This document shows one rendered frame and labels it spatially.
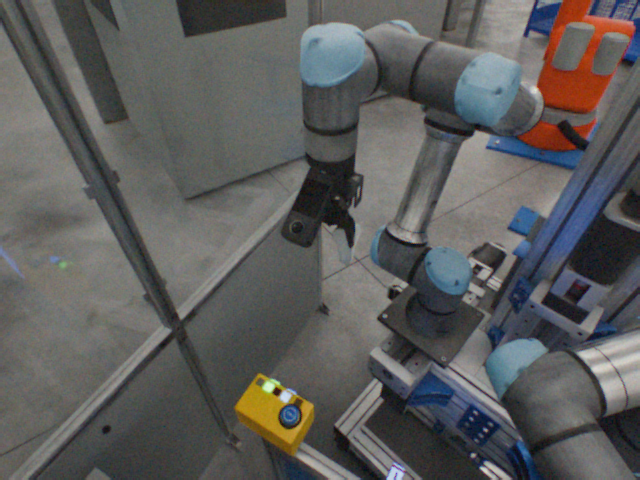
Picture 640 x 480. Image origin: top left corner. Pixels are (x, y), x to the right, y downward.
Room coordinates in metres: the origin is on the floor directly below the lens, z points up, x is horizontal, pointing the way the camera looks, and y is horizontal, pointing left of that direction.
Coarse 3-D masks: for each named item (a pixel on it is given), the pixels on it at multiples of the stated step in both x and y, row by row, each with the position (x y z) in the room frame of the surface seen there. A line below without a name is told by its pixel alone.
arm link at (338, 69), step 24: (336, 24) 0.50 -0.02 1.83; (312, 48) 0.45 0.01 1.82; (336, 48) 0.44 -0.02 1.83; (360, 48) 0.46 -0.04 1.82; (312, 72) 0.45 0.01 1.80; (336, 72) 0.44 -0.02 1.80; (360, 72) 0.46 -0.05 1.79; (312, 96) 0.45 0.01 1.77; (336, 96) 0.44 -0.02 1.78; (360, 96) 0.46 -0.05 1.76; (312, 120) 0.45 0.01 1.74; (336, 120) 0.44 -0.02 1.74
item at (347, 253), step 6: (336, 228) 0.45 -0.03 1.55; (336, 234) 0.44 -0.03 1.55; (342, 234) 0.43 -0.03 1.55; (336, 240) 0.44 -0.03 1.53; (342, 240) 0.43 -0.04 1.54; (354, 240) 0.46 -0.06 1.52; (342, 246) 0.43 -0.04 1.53; (348, 246) 0.43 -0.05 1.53; (354, 246) 0.44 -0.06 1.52; (342, 252) 0.43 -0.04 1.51; (348, 252) 0.43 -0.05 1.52; (342, 258) 0.43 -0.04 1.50; (348, 258) 0.43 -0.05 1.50; (348, 264) 0.44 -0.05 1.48
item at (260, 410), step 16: (272, 384) 0.41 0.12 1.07; (240, 400) 0.37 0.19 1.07; (256, 400) 0.37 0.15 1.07; (272, 400) 0.37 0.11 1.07; (288, 400) 0.37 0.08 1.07; (304, 400) 0.37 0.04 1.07; (240, 416) 0.34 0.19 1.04; (256, 416) 0.33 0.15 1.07; (272, 416) 0.33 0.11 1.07; (304, 416) 0.33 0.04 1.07; (256, 432) 0.32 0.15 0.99; (272, 432) 0.30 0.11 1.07; (288, 432) 0.30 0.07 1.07; (304, 432) 0.32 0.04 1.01; (288, 448) 0.28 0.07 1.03
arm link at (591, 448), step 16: (592, 432) 0.13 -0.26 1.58; (544, 448) 0.12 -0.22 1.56; (560, 448) 0.12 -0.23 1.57; (576, 448) 0.12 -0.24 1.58; (592, 448) 0.12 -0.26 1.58; (608, 448) 0.12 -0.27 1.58; (544, 464) 0.11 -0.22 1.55; (560, 464) 0.11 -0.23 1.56; (576, 464) 0.11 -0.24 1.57; (592, 464) 0.10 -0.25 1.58; (608, 464) 0.10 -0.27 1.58; (624, 464) 0.11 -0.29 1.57
